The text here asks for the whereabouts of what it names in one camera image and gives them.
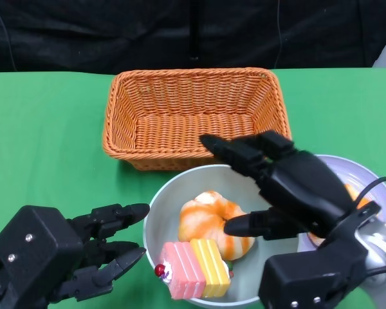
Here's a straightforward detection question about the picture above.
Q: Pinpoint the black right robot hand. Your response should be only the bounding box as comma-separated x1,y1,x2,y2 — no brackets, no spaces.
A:
199,130,354,241

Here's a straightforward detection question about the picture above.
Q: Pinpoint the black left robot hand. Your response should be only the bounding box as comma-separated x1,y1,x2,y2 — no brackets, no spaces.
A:
51,203,151,303

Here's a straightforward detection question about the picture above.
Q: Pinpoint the pale green ribbed bowl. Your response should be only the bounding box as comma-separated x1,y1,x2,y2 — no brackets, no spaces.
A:
143,164,299,309

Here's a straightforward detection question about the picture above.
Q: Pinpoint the orange striped ring bread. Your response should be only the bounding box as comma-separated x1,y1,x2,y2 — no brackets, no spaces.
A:
178,191,257,261
308,182,373,249

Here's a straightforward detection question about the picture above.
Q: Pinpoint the pink and yellow layered cake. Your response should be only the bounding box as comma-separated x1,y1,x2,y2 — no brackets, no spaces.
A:
154,238,232,300

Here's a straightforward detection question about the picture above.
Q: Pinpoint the lavender round plate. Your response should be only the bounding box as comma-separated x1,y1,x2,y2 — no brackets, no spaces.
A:
297,153,386,257

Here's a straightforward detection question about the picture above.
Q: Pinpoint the orange wicker basket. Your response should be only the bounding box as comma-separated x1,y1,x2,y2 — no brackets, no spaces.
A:
102,67,293,171

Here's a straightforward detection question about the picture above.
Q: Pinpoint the green tablecloth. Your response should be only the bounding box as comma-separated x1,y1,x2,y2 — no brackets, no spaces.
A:
0,66,386,309

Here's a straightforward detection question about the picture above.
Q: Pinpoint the black backdrop curtain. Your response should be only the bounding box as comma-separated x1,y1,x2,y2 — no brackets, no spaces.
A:
0,0,386,73

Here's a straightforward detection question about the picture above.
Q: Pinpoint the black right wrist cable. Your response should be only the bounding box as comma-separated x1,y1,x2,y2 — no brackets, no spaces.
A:
353,176,386,212

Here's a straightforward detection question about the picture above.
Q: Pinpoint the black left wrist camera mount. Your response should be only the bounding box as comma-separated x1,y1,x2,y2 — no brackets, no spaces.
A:
0,205,86,309

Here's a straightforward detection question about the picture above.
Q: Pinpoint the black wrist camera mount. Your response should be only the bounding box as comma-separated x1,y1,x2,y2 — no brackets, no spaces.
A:
0,205,86,309
258,201,382,309

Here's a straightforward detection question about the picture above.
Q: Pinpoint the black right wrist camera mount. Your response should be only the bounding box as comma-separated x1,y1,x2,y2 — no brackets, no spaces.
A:
258,201,382,309

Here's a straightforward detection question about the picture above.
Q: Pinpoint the thin backdrop cable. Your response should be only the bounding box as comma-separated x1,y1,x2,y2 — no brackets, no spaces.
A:
0,0,19,73
273,0,284,70

